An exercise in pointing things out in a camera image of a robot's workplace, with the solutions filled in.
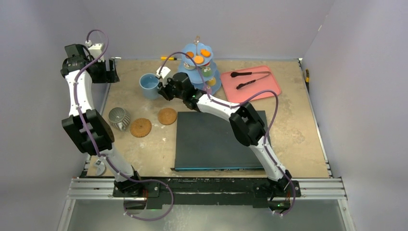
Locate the grey ribbed cup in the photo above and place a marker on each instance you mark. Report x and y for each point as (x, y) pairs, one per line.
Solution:
(119, 118)

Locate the blue three-tier cake stand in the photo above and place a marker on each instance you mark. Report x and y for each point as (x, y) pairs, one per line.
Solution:
(196, 76)

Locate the orange flower cookie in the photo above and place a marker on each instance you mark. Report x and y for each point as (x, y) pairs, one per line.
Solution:
(205, 53)

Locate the orange disc sweet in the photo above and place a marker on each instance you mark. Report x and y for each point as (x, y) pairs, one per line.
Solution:
(190, 54)

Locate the pink serving tray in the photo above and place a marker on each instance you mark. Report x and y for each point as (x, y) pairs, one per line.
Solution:
(248, 82)

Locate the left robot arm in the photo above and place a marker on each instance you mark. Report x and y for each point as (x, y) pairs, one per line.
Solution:
(85, 126)

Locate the aluminium frame rail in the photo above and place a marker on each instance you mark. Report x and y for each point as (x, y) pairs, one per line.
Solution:
(256, 192)

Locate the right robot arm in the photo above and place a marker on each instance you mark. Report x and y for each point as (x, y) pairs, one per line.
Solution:
(248, 127)

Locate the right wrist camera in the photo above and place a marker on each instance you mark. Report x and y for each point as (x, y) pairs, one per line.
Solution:
(163, 73)

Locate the orange round cookie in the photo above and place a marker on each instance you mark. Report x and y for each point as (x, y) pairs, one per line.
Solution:
(198, 59)

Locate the round woven coaster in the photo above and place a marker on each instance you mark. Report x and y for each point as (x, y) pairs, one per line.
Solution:
(167, 116)
(140, 127)

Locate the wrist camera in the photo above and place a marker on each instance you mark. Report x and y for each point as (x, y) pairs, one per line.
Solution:
(163, 73)
(95, 48)

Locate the blue ceramic mug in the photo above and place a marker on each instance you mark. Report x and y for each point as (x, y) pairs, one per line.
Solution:
(149, 85)

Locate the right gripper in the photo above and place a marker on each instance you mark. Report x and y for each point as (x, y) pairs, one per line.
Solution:
(164, 90)

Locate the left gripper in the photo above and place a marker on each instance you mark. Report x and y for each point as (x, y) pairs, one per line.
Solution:
(108, 77)

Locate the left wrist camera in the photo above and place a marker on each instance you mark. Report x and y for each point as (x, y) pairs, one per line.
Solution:
(95, 48)

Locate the yellow small cake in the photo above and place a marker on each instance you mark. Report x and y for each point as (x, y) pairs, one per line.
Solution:
(211, 82)

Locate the adjustable wrench red handle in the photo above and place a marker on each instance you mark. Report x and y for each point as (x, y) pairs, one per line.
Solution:
(100, 168)

